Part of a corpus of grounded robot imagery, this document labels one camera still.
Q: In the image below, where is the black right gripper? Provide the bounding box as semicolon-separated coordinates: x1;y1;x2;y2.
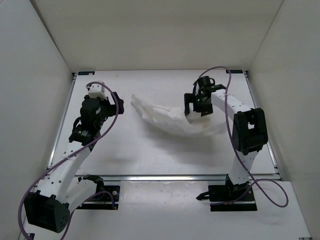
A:
184;92;212;117

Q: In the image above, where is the white pleated skirt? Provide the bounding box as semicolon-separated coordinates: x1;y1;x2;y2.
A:
131;94;226;138

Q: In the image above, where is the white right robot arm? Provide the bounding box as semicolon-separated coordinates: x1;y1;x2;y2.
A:
184;76;268;200

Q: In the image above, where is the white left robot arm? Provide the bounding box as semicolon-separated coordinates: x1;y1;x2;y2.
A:
19;90;124;233

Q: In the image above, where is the blue label sticker right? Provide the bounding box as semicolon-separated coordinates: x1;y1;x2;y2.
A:
225;69;244;75

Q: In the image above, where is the blue label sticker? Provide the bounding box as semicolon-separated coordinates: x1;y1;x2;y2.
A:
77;71;95;76
225;69;244;75

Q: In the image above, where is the blue label sticker left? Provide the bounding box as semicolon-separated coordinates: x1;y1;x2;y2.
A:
77;71;95;76

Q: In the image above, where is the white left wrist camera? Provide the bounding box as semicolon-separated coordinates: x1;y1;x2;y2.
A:
86;81;108;100

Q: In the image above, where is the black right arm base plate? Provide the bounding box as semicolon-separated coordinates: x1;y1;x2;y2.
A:
196;185;258;212

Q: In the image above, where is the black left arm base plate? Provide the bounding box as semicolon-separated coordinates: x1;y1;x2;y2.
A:
76;174;121;211

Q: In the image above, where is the aluminium table edge rail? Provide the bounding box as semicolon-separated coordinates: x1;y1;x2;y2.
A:
47;71;282;182

